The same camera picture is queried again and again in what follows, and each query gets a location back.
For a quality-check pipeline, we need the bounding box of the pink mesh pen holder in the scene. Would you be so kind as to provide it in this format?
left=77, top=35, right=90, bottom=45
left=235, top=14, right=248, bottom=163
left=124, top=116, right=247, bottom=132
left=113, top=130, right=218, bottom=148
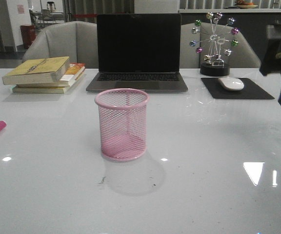
left=95, top=88, right=149, bottom=161

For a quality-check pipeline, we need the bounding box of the black mouse pad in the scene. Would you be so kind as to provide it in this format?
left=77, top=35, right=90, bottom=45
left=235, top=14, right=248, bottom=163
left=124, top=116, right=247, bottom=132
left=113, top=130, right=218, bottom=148
left=201, top=78, right=274, bottom=100

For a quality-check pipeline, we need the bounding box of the white computer mouse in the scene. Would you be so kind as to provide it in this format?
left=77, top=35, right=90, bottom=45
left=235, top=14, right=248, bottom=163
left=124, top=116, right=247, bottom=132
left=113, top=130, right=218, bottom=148
left=218, top=77, right=244, bottom=91

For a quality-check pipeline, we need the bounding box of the fruit bowl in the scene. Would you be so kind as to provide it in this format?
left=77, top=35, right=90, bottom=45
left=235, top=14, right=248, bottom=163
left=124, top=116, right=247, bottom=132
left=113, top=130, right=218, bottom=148
left=235, top=0, right=257, bottom=9

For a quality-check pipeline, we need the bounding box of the ferris wheel desk ornament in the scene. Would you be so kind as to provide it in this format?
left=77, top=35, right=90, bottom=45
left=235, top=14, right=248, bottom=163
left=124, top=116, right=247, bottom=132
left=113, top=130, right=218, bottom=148
left=189, top=12, right=240, bottom=77

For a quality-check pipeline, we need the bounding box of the red barrier belt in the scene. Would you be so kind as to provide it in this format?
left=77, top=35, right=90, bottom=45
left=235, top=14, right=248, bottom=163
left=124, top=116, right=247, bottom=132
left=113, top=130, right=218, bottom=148
left=71, top=14, right=98, bottom=19

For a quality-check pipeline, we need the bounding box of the left grey armchair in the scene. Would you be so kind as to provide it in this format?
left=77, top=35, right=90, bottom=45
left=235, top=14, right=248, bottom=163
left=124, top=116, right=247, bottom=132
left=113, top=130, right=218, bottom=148
left=22, top=21, right=99, bottom=68

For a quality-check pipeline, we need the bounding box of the orange middle book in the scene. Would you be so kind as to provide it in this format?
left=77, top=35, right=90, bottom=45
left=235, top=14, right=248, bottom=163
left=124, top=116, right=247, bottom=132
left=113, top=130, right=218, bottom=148
left=18, top=63, right=85, bottom=88

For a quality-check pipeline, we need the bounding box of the yellow top book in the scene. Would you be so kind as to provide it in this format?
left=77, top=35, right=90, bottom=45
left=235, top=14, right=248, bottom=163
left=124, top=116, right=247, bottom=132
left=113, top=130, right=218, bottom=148
left=2, top=57, right=70, bottom=85

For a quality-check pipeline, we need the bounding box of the red trash bin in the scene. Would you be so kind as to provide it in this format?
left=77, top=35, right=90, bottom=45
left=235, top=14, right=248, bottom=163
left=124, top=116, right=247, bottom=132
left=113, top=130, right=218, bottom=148
left=20, top=25, right=36, bottom=49

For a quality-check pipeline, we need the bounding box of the pale bottom book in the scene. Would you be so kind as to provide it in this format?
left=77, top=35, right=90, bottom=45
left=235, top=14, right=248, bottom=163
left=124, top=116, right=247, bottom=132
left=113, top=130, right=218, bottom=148
left=11, top=74, right=85, bottom=94

